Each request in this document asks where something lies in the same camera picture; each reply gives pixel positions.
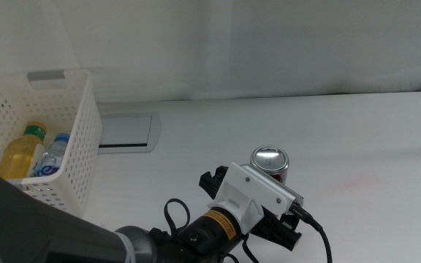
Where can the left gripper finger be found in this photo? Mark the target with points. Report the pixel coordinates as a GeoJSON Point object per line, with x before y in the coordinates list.
{"type": "Point", "coordinates": [212, 180]}
{"type": "Point", "coordinates": [291, 223]}

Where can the red soda can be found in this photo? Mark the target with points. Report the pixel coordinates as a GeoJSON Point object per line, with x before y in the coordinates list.
{"type": "Point", "coordinates": [269, 160]}

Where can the clear water bottle blue cap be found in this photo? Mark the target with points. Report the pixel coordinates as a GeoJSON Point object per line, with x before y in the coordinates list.
{"type": "Point", "coordinates": [53, 157]}

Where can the yellow tea bottle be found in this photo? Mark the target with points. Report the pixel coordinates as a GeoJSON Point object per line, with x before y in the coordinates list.
{"type": "Point", "coordinates": [18, 157]}

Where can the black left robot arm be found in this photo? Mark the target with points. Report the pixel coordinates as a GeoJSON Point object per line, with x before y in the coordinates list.
{"type": "Point", "coordinates": [31, 226]}

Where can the white zip tie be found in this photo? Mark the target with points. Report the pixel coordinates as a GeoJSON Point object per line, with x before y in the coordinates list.
{"type": "Point", "coordinates": [128, 248]}

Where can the white perforated plastic basket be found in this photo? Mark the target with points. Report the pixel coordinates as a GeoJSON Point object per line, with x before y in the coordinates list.
{"type": "Point", "coordinates": [82, 146]}

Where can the white backdrop curtain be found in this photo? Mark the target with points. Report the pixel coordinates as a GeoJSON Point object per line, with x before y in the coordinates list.
{"type": "Point", "coordinates": [269, 44]}

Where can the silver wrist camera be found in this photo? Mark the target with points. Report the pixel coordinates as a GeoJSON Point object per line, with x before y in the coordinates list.
{"type": "Point", "coordinates": [291, 193]}

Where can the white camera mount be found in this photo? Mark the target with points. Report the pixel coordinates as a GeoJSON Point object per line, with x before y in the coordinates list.
{"type": "Point", "coordinates": [243, 197]}

